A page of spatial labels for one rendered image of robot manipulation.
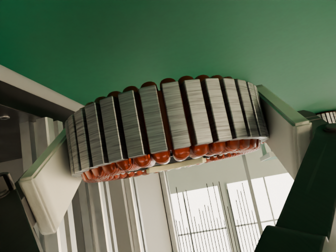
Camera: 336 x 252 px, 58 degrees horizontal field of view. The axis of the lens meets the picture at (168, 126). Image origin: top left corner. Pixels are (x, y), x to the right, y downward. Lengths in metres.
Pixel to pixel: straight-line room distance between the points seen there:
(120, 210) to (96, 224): 0.07
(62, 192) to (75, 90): 0.16
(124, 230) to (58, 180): 0.29
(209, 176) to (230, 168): 0.46
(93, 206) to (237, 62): 0.24
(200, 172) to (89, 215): 6.23
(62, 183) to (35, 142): 0.16
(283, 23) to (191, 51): 0.07
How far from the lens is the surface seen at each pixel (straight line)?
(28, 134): 0.32
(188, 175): 6.62
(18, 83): 0.29
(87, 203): 0.39
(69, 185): 0.17
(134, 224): 0.46
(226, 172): 6.57
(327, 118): 0.78
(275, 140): 0.16
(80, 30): 0.21
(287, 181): 6.66
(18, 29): 0.21
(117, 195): 0.45
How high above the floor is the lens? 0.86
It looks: 11 degrees down
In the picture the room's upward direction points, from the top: 169 degrees clockwise
